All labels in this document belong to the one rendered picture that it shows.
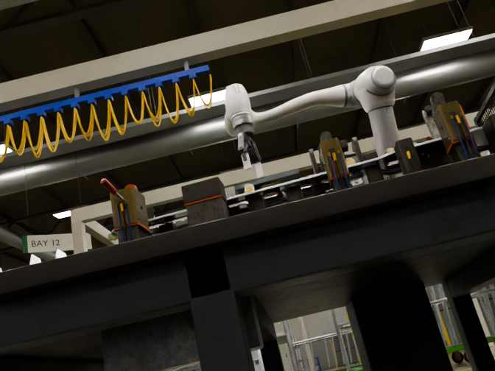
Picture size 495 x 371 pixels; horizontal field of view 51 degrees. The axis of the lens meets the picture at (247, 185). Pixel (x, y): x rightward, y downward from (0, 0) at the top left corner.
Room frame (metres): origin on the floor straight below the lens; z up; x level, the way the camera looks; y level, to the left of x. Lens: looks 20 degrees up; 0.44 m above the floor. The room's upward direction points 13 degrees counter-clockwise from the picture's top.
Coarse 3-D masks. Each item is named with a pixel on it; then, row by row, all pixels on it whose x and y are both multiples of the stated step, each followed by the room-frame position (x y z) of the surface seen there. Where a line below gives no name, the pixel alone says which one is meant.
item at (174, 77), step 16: (144, 80) 4.05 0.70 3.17; (160, 80) 4.05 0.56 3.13; (176, 80) 4.03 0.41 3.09; (192, 80) 4.04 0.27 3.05; (80, 96) 4.07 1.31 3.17; (96, 96) 4.06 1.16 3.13; (112, 96) 4.10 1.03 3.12; (128, 96) 4.10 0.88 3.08; (144, 96) 4.05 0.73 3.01; (160, 96) 4.07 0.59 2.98; (176, 96) 4.05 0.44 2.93; (16, 112) 4.08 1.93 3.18; (32, 112) 4.08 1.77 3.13; (48, 112) 4.11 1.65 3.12; (112, 112) 4.06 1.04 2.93; (160, 112) 4.07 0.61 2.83; (176, 112) 4.05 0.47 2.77; (192, 112) 4.06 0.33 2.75; (64, 128) 4.11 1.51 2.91; (48, 144) 4.07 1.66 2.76
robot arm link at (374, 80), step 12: (372, 72) 1.82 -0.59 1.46; (384, 72) 1.82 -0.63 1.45; (360, 84) 1.89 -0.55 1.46; (372, 84) 1.83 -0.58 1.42; (384, 84) 1.82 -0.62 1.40; (360, 96) 1.93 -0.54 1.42; (372, 96) 1.88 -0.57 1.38; (384, 96) 1.88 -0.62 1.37; (372, 108) 1.91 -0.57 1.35; (384, 108) 1.91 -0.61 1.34; (372, 120) 1.95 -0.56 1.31; (384, 120) 1.92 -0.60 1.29; (384, 132) 1.94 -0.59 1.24; (396, 132) 1.95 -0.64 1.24; (384, 144) 1.96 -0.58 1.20
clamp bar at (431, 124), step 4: (424, 108) 1.72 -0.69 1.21; (428, 108) 1.71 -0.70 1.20; (424, 112) 1.74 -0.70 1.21; (428, 112) 1.72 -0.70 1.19; (432, 112) 1.74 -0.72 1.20; (424, 116) 1.74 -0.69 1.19; (428, 116) 1.75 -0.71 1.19; (432, 116) 1.74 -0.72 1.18; (424, 120) 1.76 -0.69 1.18; (428, 120) 1.74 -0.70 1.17; (432, 120) 1.74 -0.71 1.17; (428, 124) 1.74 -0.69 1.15; (432, 124) 1.74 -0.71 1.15; (428, 128) 1.75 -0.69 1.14; (432, 128) 1.74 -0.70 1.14; (436, 128) 1.74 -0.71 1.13; (432, 132) 1.73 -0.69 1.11; (436, 132) 1.74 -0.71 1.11; (432, 136) 1.74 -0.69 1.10; (436, 136) 1.74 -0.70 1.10
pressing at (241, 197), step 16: (480, 128) 1.47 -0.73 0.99; (416, 144) 1.49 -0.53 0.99; (432, 144) 1.53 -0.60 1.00; (480, 144) 1.64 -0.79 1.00; (368, 160) 1.53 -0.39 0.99; (384, 160) 1.58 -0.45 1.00; (320, 176) 1.59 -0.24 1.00; (352, 176) 1.67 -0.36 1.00; (256, 192) 1.60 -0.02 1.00; (272, 192) 1.63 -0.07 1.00; (304, 192) 1.71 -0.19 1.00; (240, 208) 1.73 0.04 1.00; (176, 224) 1.73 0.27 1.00
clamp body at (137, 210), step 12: (120, 192) 1.46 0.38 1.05; (132, 192) 1.46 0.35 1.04; (120, 204) 1.45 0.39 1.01; (132, 204) 1.46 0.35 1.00; (144, 204) 1.55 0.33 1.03; (120, 216) 1.46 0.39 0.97; (132, 216) 1.46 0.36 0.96; (144, 216) 1.53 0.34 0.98; (120, 228) 1.46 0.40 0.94; (132, 228) 1.47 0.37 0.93; (144, 228) 1.51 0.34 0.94; (120, 240) 1.47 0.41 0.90; (132, 240) 1.45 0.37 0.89
